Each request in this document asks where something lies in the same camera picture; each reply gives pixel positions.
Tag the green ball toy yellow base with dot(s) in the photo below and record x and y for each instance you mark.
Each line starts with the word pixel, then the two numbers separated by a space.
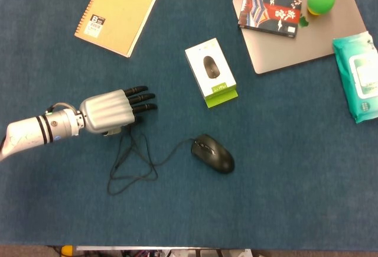
pixel 320 0

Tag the grey closed laptop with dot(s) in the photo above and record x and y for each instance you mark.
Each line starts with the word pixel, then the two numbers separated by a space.
pixel 307 41

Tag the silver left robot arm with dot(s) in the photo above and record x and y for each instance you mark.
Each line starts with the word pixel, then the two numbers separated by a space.
pixel 38 128

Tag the teal wet wipes pack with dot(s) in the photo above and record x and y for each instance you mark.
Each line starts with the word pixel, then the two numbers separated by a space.
pixel 358 76

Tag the black red illustrated book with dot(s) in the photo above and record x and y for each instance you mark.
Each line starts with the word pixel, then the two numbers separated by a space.
pixel 270 13

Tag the white green mouse box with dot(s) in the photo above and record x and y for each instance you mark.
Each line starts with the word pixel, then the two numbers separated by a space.
pixel 211 69

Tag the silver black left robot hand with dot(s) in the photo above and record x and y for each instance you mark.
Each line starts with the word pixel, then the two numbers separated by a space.
pixel 109 110

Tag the tan spiral notebook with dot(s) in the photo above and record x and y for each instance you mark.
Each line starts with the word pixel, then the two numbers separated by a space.
pixel 118 13

